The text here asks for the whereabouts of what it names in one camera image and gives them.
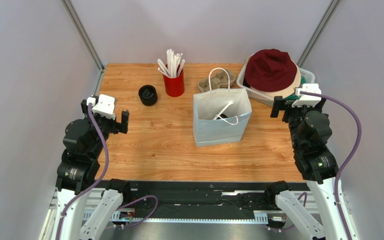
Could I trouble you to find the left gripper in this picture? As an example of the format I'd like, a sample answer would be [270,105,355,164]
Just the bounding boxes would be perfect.
[81,99,129,158]

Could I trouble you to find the single white straw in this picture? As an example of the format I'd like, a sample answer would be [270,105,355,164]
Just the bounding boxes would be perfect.
[213,101,234,120]

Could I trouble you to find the white paper bag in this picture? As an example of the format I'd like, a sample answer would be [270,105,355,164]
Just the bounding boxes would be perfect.
[193,86,252,147]

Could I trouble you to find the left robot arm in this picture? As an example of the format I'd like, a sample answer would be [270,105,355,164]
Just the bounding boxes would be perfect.
[51,94,131,240]

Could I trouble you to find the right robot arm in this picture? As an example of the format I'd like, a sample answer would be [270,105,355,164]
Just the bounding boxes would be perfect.
[266,96,359,240]

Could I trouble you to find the beige hat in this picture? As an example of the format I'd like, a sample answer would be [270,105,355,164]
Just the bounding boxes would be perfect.
[265,65,302,98]

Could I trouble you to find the green cloth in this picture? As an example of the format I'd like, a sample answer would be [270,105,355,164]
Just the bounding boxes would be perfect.
[284,76,306,100]

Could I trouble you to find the maroon bucket hat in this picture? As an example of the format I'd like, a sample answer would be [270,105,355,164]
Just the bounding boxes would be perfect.
[245,49,297,92]

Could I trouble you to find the white plastic basket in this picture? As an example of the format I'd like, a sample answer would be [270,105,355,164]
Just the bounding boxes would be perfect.
[236,54,316,106]

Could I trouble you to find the stack of black lids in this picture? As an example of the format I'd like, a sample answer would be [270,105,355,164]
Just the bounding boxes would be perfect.
[138,85,158,106]

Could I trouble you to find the stacked pulp cup carriers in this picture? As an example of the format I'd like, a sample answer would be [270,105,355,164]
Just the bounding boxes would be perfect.
[197,69,236,93]

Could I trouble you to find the red straw cup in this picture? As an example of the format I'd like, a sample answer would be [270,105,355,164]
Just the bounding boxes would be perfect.
[162,70,185,97]

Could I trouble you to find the wrapped white straws bundle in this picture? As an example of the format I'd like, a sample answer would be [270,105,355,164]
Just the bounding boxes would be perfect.
[157,48,186,78]

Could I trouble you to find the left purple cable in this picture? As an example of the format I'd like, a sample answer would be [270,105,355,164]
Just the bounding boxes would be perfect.
[54,103,160,240]

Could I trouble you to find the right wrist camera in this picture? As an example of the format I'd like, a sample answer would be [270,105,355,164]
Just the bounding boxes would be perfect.
[292,83,322,108]

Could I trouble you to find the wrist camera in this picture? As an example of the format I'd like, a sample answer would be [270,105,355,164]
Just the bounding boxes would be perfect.
[86,94,117,120]
[292,83,322,108]

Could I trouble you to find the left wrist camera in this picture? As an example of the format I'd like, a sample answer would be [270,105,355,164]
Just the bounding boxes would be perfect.
[86,94,117,120]

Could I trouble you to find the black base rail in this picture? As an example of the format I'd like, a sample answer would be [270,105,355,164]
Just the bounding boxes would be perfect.
[105,180,314,233]

